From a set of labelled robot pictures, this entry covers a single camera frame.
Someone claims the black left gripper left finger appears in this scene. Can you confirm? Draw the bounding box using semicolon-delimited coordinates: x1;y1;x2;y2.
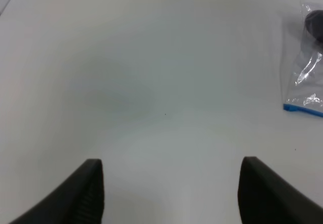
12;159;104;223

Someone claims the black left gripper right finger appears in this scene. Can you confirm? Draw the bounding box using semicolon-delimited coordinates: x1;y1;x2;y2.
237;156;322;223

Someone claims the clear zip bag blue strip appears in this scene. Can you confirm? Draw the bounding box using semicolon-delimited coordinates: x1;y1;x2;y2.
283;3;322;117

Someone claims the purple eggplant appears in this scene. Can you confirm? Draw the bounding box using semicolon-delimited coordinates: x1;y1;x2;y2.
304;10;323;43

